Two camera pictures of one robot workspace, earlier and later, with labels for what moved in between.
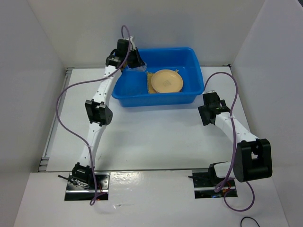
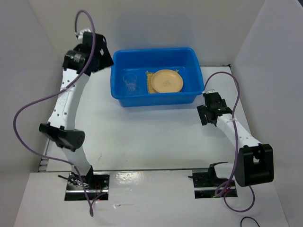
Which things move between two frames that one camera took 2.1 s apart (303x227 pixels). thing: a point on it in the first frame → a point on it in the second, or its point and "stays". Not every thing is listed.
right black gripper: x=202 y=110 stays
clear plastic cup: x=141 y=68 → x=130 y=79
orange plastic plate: x=166 y=81 stays
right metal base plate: x=204 y=186 stays
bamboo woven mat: x=150 y=89 stays
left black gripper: x=138 y=61 → x=106 y=59
